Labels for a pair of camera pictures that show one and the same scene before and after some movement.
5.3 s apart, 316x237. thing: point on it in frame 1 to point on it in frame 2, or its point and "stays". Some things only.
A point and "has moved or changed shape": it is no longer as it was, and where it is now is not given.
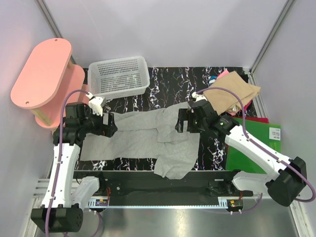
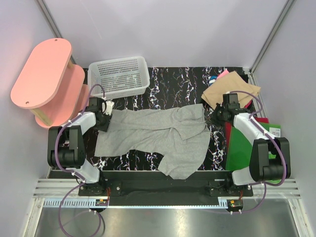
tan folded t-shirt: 221,100 stays
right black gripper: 186,114 to 218,107
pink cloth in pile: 223,73 stays
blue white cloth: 212,79 stays
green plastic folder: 268,134 stays
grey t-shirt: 148,134 has moved or changed shape
